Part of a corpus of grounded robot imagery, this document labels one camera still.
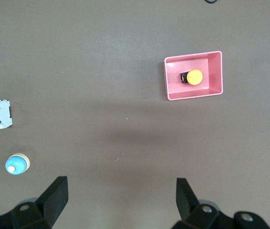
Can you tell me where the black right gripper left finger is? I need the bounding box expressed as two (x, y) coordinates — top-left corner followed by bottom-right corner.
(11, 176), (69, 229)

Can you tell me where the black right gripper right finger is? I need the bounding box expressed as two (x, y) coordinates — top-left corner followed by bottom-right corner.
(172, 177), (233, 229)

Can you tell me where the blue call bell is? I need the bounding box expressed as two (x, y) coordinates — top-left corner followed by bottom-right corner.
(5, 153), (31, 175)

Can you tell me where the pink plastic bin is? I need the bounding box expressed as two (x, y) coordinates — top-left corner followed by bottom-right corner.
(164, 50), (224, 101)

